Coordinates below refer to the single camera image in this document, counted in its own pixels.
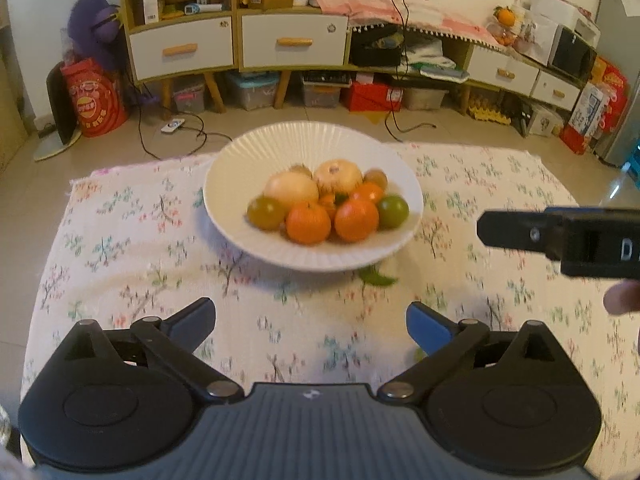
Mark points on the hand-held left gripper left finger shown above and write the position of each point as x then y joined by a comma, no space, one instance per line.
195,322

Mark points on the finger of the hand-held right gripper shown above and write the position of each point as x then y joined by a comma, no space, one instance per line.
510,231

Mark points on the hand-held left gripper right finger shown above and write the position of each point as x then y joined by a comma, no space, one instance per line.
425,327

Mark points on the glossy orange persimmon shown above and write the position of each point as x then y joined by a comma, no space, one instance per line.
356,220

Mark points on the orange mandarin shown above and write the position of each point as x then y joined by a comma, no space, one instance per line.
367,192
308,224

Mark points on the white ribbed plate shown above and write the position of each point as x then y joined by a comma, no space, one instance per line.
310,145

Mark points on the green leaf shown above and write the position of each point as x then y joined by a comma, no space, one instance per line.
376,277

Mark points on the blue stool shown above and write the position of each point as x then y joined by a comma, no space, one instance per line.
632,162

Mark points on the floral tablecloth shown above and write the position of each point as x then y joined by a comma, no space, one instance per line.
125,240

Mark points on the yellow egg carton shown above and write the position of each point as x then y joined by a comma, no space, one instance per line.
487,111

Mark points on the red snack packages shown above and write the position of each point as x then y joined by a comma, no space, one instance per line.
597,105

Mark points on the long yellow sideboard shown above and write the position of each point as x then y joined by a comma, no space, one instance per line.
500,85

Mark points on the small white drawer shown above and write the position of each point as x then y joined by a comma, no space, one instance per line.
556,91
504,72

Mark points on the pale yellow apple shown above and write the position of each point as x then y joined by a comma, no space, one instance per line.
291,190

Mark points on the blemished yellow apple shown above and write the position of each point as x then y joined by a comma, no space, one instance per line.
337,174

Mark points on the stack of folded cloths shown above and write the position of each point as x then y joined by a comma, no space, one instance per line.
432,62

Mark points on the grey fridge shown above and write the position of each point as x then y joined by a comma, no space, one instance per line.
620,60

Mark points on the black microwave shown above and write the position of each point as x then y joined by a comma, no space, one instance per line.
572,51

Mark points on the red box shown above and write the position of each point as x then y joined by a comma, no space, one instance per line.
372,97

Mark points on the white floor device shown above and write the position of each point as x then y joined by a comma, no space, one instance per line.
173,125

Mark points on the orange on sideboard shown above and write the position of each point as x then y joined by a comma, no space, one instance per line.
504,16

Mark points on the black bag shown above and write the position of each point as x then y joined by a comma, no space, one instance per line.
375,52

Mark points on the white appliance box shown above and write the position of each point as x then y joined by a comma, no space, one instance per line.
560,10

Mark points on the clear storage box teal lid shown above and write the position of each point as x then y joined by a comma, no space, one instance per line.
252,92

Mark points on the black keyboard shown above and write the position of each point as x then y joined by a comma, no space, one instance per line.
326,77

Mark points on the pink cloth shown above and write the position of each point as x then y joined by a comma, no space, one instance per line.
400,12

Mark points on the red printed bag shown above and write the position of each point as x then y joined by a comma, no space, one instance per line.
92,97

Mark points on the black panel on grey base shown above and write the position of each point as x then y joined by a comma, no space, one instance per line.
57,105

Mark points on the yellow wooden cabinet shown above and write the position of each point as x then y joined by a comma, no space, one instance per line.
236,40

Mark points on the purple plush toy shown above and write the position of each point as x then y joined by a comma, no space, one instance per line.
95,25

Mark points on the white thermometer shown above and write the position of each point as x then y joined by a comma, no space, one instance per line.
202,8

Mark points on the white carton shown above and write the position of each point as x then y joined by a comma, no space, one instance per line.
150,10

